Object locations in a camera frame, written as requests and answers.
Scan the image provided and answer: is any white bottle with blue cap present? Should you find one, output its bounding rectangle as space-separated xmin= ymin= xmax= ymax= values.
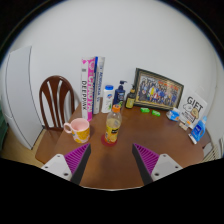
xmin=101 ymin=84 xmax=115 ymax=114

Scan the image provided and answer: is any small snack packet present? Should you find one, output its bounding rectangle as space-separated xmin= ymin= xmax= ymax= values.
xmin=178 ymin=121 xmax=189 ymax=132

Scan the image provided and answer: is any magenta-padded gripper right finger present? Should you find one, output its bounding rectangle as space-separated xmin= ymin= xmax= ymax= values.
xmin=132 ymin=142 xmax=184 ymax=185

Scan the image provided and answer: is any small white box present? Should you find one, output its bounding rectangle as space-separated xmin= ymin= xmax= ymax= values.
xmin=188 ymin=133 xmax=198 ymax=145

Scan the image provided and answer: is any tall pink and white box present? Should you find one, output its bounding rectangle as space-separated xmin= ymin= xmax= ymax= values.
xmin=80 ymin=57 xmax=97 ymax=122

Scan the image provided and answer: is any white radiator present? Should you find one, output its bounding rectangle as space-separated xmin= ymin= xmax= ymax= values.
xmin=203 ymin=136 xmax=224 ymax=163

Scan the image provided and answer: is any dark blue pump bottle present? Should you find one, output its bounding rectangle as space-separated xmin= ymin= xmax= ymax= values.
xmin=113 ymin=80 xmax=128 ymax=109

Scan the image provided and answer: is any dark brown wooden chair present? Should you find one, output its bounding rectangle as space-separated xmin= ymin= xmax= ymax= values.
xmin=34 ymin=75 xmax=77 ymax=164

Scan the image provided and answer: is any framed group photo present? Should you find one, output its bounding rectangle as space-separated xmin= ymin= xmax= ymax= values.
xmin=133 ymin=67 xmax=185 ymax=111

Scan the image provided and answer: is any blue tissue pack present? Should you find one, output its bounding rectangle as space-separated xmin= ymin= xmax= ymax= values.
xmin=165 ymin=107 xmax=181 ymax=122

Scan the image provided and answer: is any white paper gift bag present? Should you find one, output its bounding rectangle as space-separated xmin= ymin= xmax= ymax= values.
xmin=179 ymin=88 xmax=208 ymax=129

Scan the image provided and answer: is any green crate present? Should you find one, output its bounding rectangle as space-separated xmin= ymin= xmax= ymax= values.
xmin=0 ymin=111 xmax=9 ymax=151

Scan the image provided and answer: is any pink and yellow mug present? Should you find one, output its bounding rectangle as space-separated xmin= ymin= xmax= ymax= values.
xmin=63 ymin=117 xmax=91 ymax=144

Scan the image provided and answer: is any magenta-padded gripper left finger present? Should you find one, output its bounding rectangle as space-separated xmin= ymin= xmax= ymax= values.
xmin=41 ymin=143 xmax=92 ymax=185

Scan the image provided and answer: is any blue detergent bottle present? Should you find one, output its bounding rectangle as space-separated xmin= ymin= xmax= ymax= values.
xmin=189 ymin=115 xmax=208 ymax=141

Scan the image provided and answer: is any orange juice bottle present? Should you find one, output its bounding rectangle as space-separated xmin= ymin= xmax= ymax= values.
xmin=104 ymin=104 xmax=123 ymax=145

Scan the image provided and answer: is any amber pump bottle yellow label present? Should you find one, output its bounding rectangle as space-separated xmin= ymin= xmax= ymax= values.
xmin=124 ymin=84 xmax=137 ymax=110

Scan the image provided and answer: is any tall white and blue box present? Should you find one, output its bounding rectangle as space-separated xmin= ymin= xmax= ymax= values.
xmin=92 ymin=56 xmax=106 ymax=115

